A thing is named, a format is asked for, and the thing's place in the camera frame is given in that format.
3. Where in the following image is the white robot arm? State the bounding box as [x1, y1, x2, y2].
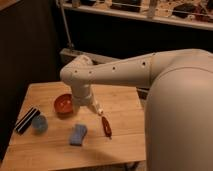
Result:
[60, 49, 213, 171]

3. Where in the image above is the blue cup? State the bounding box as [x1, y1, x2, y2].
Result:
[31, 115, 48, 133]

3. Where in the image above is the cluttered back shelf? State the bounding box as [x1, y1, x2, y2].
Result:
[55, 0, 213, 31]

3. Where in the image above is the red bowl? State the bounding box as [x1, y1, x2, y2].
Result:
[54, 94, 73, 114]

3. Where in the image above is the grey metal rail frame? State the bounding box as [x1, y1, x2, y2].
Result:
[60, 48, 117, 64]

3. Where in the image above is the blue sponge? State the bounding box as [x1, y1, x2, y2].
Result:
[69, 124, 87, 146]

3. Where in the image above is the wooden table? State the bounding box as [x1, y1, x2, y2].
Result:
[0, 82, 146, 171]

